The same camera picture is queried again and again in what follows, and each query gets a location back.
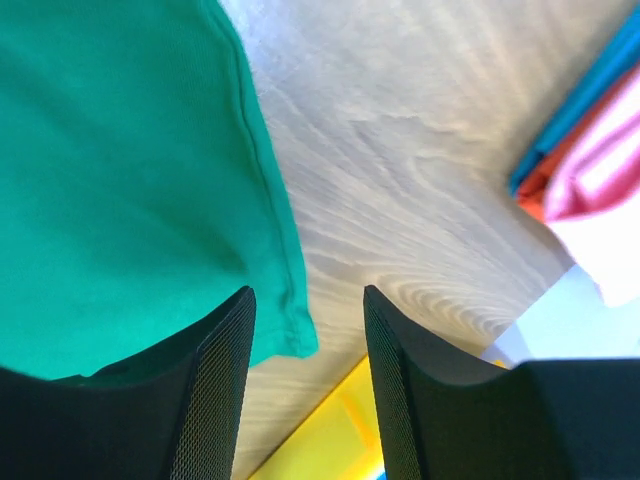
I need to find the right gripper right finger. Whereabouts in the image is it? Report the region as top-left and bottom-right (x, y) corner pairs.
(363, 286), (639, 479)

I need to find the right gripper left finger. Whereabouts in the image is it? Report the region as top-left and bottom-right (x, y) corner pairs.
(1, 287), (256, 479)

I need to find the green t shirt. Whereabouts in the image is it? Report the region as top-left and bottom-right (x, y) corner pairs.
(1, 1), (318, 380)

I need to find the yellow plastic bin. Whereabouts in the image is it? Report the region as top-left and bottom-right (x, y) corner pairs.
(247, 354), (511, 480)

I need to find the orange folded t shirt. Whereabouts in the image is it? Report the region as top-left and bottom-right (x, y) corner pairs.
(515, 66), (639, 224)

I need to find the pink folded t shirt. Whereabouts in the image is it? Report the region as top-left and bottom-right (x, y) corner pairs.
(544, 78), (639, 306)

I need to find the teal folded t shirt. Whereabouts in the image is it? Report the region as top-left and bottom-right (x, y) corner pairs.
(507, 5), (639, 197)

